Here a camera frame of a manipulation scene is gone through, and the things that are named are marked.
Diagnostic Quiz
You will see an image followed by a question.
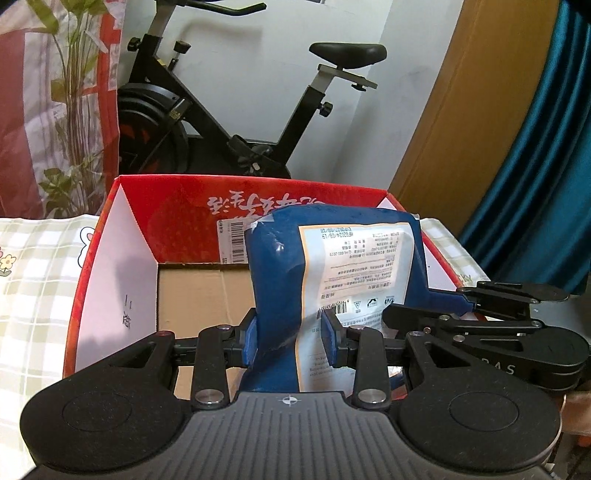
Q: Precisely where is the blue plastic package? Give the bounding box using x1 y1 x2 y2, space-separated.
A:
240 204 472 395

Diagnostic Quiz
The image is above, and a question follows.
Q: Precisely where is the red strawberry cardboard box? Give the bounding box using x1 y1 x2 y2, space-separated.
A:
64 175 461 374

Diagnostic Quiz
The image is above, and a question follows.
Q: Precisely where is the red printed backdrop cloth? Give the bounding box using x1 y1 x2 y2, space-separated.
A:
1 0 126 219

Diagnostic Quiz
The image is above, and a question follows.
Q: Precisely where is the wooden door panel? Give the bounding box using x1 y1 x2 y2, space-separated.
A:
390 1 559 235

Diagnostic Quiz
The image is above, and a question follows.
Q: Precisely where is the checkered green tablecloth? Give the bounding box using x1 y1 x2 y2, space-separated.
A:
1 215 98 479

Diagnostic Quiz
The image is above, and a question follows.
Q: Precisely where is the black exercise bike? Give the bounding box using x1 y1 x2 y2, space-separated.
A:
118 1 393 182

